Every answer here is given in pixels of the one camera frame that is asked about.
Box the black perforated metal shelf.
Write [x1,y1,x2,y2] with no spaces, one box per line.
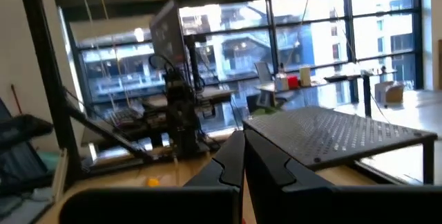
[242,105,439,185]

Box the black backlit keyboard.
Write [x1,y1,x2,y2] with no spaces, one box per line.
[103,107,143,131]

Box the cardboard box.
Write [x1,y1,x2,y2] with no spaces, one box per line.
[374,81,405,104]

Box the white container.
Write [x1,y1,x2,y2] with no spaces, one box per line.
[275,73,289,92]

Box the white office chair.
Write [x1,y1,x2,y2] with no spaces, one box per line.
[254,61,274,86]

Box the green potted plant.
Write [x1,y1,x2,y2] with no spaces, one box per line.
[251,106,282,116]

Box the white paper roll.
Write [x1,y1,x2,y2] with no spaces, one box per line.
[299,66,311,86]

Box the black-legged office desk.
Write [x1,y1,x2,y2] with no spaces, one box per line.
[256,71,398,118]

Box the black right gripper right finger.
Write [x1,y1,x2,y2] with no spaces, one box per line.
[244,129,442,224]

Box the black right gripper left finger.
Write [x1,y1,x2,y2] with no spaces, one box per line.
[59,130,245,224]

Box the grey standing desk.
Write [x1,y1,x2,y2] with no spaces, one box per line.
[143,88,238,109]

